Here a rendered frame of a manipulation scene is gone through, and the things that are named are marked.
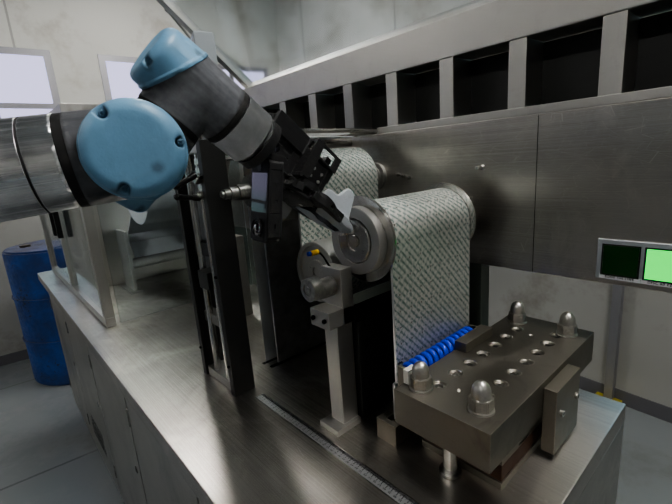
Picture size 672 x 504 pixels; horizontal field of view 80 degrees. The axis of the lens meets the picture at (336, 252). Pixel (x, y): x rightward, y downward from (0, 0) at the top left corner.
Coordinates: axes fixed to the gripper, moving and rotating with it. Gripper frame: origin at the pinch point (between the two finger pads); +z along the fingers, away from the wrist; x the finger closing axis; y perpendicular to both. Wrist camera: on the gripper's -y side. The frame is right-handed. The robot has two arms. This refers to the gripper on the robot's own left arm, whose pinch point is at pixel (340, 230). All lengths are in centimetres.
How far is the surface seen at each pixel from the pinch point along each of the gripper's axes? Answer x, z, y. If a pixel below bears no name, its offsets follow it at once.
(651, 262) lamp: -34, 33, 16
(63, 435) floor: 206, 57, -118
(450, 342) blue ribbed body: -8.4, 29.1, -6.6
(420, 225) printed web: -6.0, 10.5, 7.7
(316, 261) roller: 11.6, 7.6, -3.5
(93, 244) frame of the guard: 96, -8, -19
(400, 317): -6.2, 15.0, -7.7
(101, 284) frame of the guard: 96, 1, -29
